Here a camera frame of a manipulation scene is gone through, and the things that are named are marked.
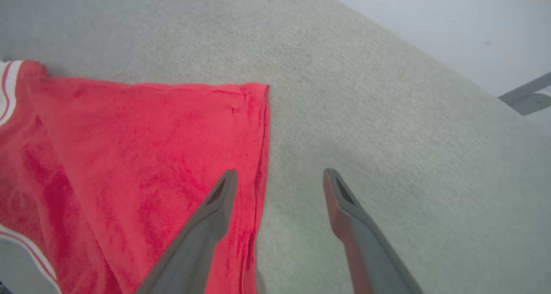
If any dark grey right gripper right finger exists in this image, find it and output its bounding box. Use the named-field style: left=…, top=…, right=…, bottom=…
left=323, top=168, right=424, bottom=294

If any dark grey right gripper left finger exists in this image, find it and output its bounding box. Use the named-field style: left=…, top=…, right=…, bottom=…
left=136, top=170, right=238, bottom=294

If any grey metal post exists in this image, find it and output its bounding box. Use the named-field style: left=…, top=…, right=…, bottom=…
left=497, top=72, right=551, bottom=116

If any red garment with white stripes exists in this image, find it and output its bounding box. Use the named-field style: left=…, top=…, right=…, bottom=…
left=0, top=60, right=270, bottom=294

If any grey fabric sofa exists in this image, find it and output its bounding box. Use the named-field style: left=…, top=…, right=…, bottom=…
left=0, top=0, right=551, bottom=294

